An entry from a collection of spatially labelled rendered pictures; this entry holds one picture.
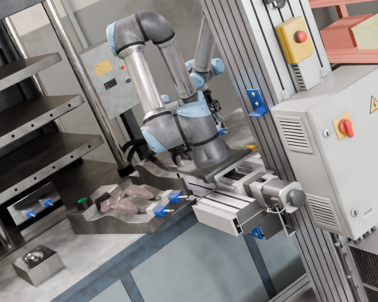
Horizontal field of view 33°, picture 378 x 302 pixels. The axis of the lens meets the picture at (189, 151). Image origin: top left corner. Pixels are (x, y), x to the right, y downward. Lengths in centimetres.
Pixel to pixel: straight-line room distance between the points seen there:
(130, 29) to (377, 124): 98
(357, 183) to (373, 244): 32
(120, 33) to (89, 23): 319
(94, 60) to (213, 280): 139
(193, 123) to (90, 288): 82
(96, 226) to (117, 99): 100
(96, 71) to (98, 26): 210
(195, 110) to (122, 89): 137
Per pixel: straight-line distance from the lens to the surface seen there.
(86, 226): 294
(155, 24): 247
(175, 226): 283
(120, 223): 276
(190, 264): 291
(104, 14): 570
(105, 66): 362
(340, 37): 642
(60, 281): 266
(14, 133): 335
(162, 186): 302
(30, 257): 288
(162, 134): 236
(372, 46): 610
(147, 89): 241
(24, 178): 339
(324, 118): 199
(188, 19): 605
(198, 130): 235
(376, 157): 215
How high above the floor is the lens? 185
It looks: 18 degrees down
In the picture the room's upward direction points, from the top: 23 degrees counter-clockwise
